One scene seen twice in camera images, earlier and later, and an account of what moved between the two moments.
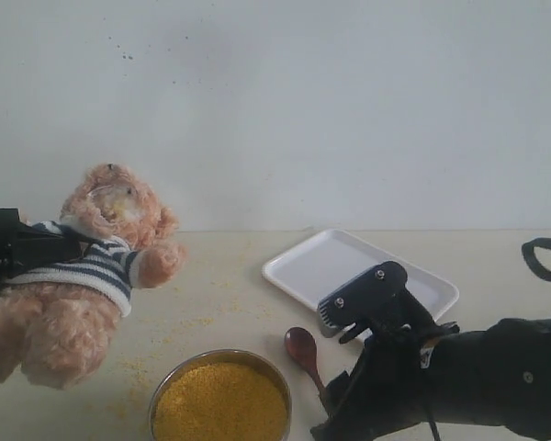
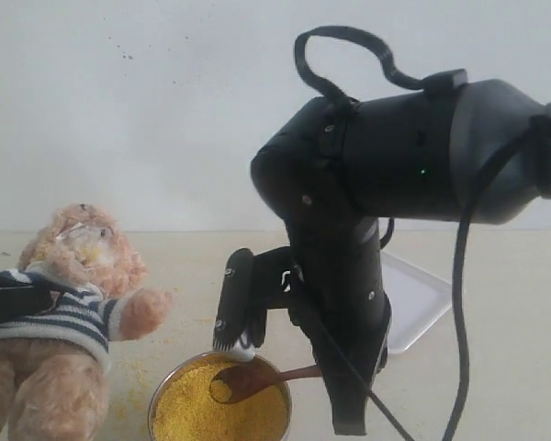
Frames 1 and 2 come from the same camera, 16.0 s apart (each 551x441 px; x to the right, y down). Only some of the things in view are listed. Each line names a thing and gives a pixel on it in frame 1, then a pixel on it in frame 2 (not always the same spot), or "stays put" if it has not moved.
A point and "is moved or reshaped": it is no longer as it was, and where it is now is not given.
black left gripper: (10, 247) → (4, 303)
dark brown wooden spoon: (302, 344) → (248, 381)
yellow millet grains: (220, 401) stays put
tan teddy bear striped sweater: (59, 326) is moved or reshaped
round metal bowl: (221, 395) stays put
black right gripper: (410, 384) → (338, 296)
